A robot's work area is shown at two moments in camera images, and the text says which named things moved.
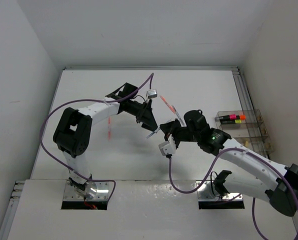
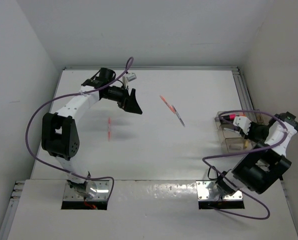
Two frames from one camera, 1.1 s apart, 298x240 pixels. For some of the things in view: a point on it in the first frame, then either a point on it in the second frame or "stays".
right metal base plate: (206, 192) stays
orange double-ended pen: (171, 107) stays
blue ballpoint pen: (152, 133) -> (229, 129)
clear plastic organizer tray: (248, 127) stays
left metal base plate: (102, 192) stays
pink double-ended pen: (109, 128) stays
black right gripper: (169, 128) -> (248, 137)
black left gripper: (144, 115) -> (128, 101)
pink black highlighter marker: (230, 117) stays
